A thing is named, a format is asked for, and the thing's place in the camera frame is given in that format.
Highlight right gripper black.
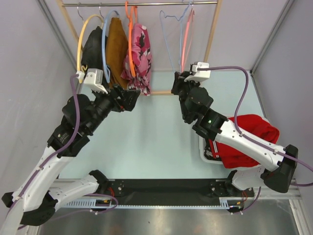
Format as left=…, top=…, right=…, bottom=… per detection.
left=171, top=71, right=201, bottom=121

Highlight pink hanger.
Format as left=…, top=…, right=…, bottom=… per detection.
left=180, top=8, right=195, bottom=71

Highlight blue wire hanger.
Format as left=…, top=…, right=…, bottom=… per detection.
left=159, top=0, right=191, bottom=72

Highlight black white patterned trousers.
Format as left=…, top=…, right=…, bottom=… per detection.
left=203, top=141, right=215, bottom=161

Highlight red trousers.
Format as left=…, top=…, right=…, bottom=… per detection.
left=216, top=114, right=280, bottom=169

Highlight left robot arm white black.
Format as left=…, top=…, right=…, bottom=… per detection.
left=2, top=85, right=140, bottom=234

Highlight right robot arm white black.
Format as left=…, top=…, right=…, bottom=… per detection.
left=171, top=71, right=298, bottom=196

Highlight light blue plastic hanger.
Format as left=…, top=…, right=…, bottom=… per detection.
left=102, top=10, right=120, bottom=84

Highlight pink patterned trousers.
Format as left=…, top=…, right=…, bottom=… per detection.
left=121, top=23, right=153, bottom=96

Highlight yellow hanger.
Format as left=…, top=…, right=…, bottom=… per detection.
left=76, top=14, right=104, bottom=71

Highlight brown trousers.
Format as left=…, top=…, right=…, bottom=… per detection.
left=106, top=17, right=128, bottom=90

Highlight orange hanger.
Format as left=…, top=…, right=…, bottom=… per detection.
left=125, top=0, right=137, bottom=77

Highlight white plastic basket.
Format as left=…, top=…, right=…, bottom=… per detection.
left=199, top=137, right=223, bottom=165

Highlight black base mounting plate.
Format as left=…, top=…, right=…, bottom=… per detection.
left=106, top=179, right=254, bottom=197

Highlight wooden clothes rack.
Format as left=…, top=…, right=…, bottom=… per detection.
left=55, top=0, right=224, bottom=96

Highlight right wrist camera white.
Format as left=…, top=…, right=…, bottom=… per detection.
left=184, top=62, right=211, bottom=83

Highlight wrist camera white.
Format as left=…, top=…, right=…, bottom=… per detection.
left=75, top=69, right=108, bottom=94
left=184, top=62, right=211, bottom=83

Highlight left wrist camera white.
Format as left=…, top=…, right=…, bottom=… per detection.
left=75, top=69, right=108, bottom=94

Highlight grey cable duct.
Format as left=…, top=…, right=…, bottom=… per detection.
left=62, top=198, right=235, bottom=210

